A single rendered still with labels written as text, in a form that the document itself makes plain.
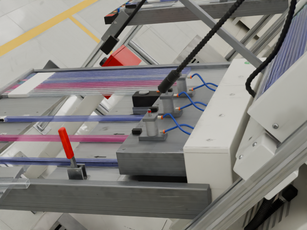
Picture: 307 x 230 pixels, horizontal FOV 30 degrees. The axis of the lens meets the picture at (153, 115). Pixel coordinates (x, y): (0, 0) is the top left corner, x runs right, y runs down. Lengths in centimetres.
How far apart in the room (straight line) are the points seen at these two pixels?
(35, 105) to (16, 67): 155
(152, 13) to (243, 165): 162
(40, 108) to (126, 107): 24
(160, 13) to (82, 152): 132
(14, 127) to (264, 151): 73
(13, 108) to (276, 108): 87
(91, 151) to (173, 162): 25
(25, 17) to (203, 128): 257
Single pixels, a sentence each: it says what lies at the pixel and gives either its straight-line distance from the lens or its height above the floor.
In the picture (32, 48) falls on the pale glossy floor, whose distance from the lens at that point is 330.
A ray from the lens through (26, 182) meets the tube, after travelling 95.
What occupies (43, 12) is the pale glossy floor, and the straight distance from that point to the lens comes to 367.
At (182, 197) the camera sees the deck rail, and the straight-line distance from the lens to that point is 100.
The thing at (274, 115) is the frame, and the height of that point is 142.
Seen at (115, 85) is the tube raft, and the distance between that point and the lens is 155.
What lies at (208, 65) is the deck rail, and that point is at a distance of 162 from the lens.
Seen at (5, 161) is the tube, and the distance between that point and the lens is 124.
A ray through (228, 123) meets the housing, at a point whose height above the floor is 129.
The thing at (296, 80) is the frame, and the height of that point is 148.
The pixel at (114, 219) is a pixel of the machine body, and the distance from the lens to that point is 174.
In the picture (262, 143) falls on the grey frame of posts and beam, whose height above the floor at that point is 138.
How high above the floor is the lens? 173
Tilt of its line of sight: 29 degrees down
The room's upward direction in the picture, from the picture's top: 42 degrees clockwise
